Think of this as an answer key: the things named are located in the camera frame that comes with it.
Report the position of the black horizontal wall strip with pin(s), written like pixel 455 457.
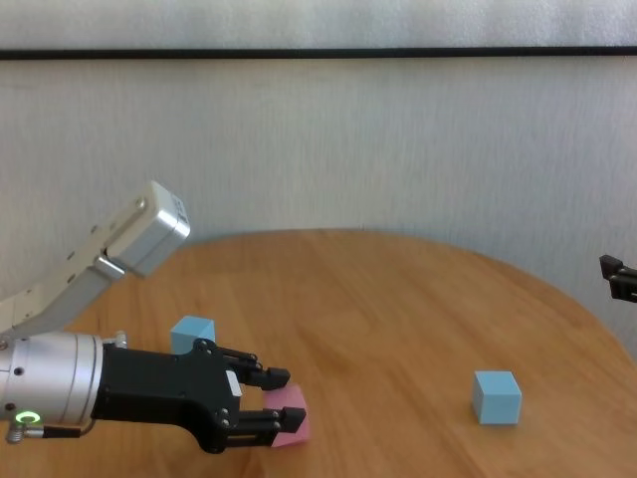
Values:
pixel 318 53

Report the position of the pink cube block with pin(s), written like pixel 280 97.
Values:
pixel 291 400

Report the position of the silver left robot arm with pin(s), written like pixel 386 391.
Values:
pixel 55 378

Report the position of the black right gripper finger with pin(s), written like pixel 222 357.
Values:
pixel 622 284

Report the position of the blue cube block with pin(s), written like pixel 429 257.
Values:
pixel 191 331
pixel 497 401

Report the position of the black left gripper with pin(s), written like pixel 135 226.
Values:
pixel 159 388

